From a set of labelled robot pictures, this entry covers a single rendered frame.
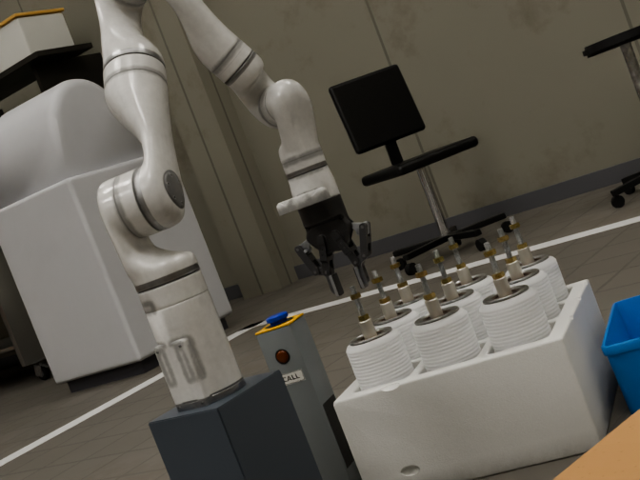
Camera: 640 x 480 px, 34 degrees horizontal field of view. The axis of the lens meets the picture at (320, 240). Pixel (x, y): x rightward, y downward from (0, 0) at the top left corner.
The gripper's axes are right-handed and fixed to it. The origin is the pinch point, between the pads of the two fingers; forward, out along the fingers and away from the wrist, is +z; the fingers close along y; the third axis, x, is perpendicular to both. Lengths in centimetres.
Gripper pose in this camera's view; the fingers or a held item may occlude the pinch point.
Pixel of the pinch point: (349, 281)
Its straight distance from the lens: 172.0
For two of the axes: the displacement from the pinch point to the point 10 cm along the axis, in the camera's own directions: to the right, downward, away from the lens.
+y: -8.7, 3.1, 3.9
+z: 3.5, 9.3, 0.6
